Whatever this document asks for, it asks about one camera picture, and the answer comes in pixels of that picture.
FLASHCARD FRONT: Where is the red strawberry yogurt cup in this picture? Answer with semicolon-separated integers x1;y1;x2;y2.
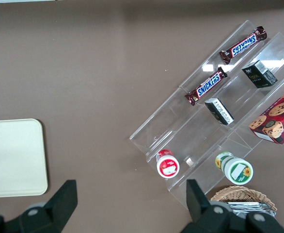
156;149;180;179

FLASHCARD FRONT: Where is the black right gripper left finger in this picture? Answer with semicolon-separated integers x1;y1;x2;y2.
5;180;79;233

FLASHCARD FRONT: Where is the clear acrylic tiered shelf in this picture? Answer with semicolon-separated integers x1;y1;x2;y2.
129;19;284;211

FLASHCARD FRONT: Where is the green sunflower yogurt cup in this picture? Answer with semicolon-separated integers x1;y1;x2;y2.
215;151;254;185

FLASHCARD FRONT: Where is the woven wicker basket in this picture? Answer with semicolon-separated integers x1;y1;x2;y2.
209;185;278;214

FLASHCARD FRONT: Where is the black box with gold print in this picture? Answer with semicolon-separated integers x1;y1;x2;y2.
241;59;279;89

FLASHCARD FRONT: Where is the red plaid cookie box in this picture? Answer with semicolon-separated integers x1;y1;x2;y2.
249;83;284;145

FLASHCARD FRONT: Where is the Snickers chocolate bar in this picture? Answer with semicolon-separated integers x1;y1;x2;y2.
219;25;268;65
184;67;228;106

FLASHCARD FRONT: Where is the cream plastic tray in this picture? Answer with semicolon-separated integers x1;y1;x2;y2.
0;118;48;199

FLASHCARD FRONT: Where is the silver foil package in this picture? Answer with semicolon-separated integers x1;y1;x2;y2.
226;201;277;220

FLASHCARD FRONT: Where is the black box with white label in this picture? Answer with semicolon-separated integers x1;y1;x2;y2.
204;98;235;126

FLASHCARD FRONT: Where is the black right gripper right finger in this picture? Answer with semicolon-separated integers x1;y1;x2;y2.
180;179;249;233

